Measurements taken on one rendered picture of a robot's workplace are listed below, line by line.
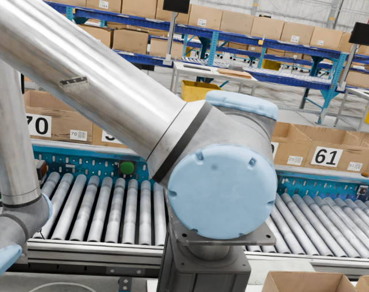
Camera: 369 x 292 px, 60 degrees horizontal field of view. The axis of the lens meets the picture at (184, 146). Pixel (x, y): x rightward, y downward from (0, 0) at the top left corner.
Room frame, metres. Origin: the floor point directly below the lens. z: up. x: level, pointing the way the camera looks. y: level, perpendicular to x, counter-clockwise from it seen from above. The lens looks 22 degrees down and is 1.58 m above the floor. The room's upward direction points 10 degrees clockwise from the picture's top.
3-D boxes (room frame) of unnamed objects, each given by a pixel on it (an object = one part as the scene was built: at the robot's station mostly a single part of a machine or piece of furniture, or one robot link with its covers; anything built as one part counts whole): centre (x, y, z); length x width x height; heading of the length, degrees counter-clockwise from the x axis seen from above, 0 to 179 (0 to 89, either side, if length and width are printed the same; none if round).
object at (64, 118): (1.60, 0.68, 0.97); 0.39 x 0.29 x 0.17; 100
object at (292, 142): (1.80, -0.47, 0.96); 0.39 x 0.29 x 0.17; 100
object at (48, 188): (1.16, 0.57, 0.72); 0.52 x 0.05 x 0.05; 10
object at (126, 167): (1.45, 0.27, 0.81); 0.07 x 0.01 x 0.07; 100
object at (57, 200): (1.17, 0.51, 0.72); 0.52 x 0.05 x 0.05; 10
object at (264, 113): (0.63, -0.10, 1.36); 0.17 x 0.15 x 0.18; 172
